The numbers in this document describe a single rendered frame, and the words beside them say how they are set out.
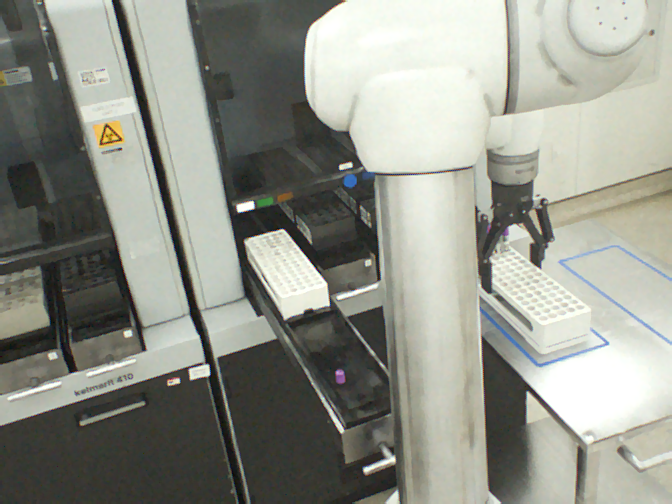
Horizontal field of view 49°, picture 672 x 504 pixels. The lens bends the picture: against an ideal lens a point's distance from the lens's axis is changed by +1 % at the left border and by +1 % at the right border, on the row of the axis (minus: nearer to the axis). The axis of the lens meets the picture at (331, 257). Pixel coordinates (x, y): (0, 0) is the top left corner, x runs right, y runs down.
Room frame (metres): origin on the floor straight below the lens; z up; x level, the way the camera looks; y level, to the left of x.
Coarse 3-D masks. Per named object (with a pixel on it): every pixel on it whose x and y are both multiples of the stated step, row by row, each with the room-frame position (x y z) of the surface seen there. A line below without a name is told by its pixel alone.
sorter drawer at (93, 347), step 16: (112, 256) 1.65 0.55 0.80; (128, 304) 1.40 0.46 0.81; (112, 320) 1.32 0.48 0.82; (128, 320) 1.32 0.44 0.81; (80, 336) 1.28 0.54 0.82; (96, 336) 1.29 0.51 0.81; (112, 336) 1.29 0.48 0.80; (128, 336) 1.30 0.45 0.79; (80, 352) 1.27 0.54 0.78; (96, 352) 1.28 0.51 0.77; (112, 352) 1.29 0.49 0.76; (128, 352) 1.30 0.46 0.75; (80, 368) 1.27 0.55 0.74; (112, 368) 1.24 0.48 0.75
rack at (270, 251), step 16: (256, 240) 1.52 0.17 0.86; (272, 240) 1.50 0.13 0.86; (288, 240) 1.49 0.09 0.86; (256, 256) 1.44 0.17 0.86; (272, 256) 1.43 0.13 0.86; (288, 256) 1.42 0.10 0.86; (304, 256) 1.40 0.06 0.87; (256, 272) 1.44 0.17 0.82; (272, 272) 1.36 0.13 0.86; (288, 272) 1.35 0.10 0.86; (304, 272) 1.34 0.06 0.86; (272, 288) 1.30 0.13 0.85; (288, 288) 1.28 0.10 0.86; (304, 288) 1.28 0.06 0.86; (320, 288) 1.27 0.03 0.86; (288, 304) 1.24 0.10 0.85; (304, 304) 1.25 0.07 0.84; (320, 304) 1.26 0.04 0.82
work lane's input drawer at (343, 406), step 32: (256, 288) 1.40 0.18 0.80; (288, 320) 1.23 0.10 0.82; (320, 320) 1.24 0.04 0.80; (288, 352) 1.18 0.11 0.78; (320, 352) 1.13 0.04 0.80; (352, 352) 1.12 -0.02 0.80; (320, 384) 1.02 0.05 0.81; (352, 384) 1.02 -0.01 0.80; (384, 384) 1.01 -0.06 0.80; (352, 416) 0.92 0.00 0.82; (384, 416) 0.93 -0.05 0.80; (352, 448) 0.91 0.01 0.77; (384, 448) 0.91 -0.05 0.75
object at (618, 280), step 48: (528, 240) 1.43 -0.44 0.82; (576, 240) 1.40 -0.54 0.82; (624, 240) 1.37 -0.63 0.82; (576, 288) 1.21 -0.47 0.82; (624, 288) 1.19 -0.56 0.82; (480, 336) 1.10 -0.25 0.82; (624, 336) 1.04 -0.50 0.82; (528, 384) 0.95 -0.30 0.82; (576, 384) 0.93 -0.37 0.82; (624, 384) 0.92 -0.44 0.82; (528, 432) 1.39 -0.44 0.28; (576, 432) 0.82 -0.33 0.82; (624, 432) 0.81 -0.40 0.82; (528, 480) 1.24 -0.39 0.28; (576, 480) 0.82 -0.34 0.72; (624, 480) 1.20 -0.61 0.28
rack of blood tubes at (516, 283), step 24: (504, 264) 1.23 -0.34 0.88; (528, 264) 1.22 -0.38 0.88; (480, 288) 1.22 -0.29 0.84; (504, 288) 1.15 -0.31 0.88; (528, 288) 1.14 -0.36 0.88; (552, 288) 1.14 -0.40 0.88; (504, 312) 1.13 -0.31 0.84; (528, 312) 1.06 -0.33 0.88; (552, 312) 1.05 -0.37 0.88; (576, 312) 1.04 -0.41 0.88; (552, 336) 1.02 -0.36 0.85; (576, 336) 1.03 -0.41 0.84
